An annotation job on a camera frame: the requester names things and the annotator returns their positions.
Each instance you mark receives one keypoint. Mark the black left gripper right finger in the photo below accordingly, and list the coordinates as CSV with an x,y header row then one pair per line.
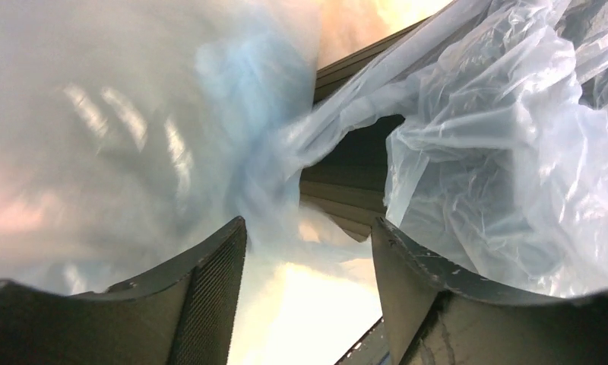
x,y
438,312

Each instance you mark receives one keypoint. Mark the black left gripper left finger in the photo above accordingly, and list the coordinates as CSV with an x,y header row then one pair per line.
x,y
179,312

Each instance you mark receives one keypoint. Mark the black plastic trash bin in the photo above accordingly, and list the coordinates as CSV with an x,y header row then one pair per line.
x,y
348,184

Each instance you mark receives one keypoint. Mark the translucent yellowish trash bag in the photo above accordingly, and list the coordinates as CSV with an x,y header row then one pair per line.
x,y
130,131

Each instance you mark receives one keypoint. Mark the light blue trash bag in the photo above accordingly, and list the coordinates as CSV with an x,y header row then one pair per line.
x,y
501,162

